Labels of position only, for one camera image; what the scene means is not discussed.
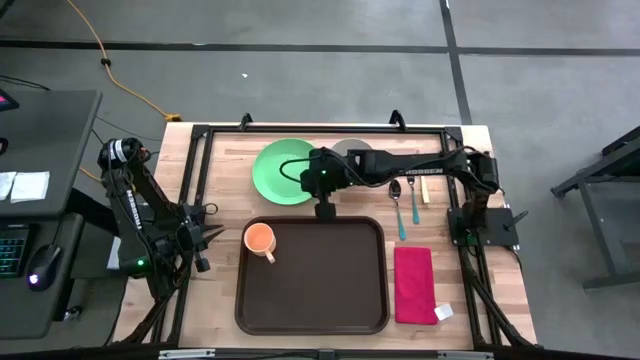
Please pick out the white paper sheet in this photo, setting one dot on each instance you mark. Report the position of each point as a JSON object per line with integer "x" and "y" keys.
{"x": 30, "y": 186}
{"x": 6, "y": 185}

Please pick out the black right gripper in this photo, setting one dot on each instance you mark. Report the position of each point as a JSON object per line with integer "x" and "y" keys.
{"x": 325, "y": 180}

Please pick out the dark grey desk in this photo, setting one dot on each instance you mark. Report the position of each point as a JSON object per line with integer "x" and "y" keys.
{"x": 50, "y": 140}

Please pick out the backlit black keyboard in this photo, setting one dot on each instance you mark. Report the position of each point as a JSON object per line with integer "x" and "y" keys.
{"x": 12, "y": 250}

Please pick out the green round plate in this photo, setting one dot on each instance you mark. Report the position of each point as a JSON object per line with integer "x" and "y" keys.
{"x": 275, "y": 175}

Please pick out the grey round bowl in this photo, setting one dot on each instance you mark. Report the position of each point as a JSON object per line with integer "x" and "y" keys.
{"x": 350, "y": 145}

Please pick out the black metal rig frame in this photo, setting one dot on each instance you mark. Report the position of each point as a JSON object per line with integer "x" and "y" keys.
{"x": 325, "y": 129}

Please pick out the dark brown plastic tray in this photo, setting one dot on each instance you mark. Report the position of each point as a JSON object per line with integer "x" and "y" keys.
{"x": 325, "y": 280}

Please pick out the orange ceramic mug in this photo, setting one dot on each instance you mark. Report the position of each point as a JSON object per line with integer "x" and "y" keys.
{"x": 257, "y": 237}

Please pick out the desk caster wheel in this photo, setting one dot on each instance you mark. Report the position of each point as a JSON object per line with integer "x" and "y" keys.
{"x": 74, "y": 313}

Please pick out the black front crossbar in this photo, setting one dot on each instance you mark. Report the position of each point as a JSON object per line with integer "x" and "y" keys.
{"x": 260, "y": 356}

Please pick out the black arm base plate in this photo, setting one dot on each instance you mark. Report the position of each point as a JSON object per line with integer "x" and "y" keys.
{"x": 505, "y": 232}

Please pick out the black computer mouse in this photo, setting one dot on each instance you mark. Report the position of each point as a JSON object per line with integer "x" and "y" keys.
{"x": 42, "y": 265}

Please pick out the black metal side stand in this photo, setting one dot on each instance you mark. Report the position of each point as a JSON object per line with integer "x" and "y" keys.
{"x": 599, "y": 230}

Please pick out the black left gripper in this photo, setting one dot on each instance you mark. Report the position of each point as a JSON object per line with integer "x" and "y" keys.
{"x": 192, "y": 235}

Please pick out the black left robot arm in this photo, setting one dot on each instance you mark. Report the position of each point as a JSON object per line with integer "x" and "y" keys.
{"x": 132, "y": 210}

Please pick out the red cloth napkin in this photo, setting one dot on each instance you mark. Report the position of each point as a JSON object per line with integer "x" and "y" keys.
{"x": 412, "y": 285}

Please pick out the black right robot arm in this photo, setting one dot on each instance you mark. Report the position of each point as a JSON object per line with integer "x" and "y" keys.
{"x": 425, "y": 165}

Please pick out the white printed box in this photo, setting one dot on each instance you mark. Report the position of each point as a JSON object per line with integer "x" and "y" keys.
{"x": 114, "y": 255}

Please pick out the black device with pink screen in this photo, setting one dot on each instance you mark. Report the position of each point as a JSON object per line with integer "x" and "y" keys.
{"x": 6, "y": 101}

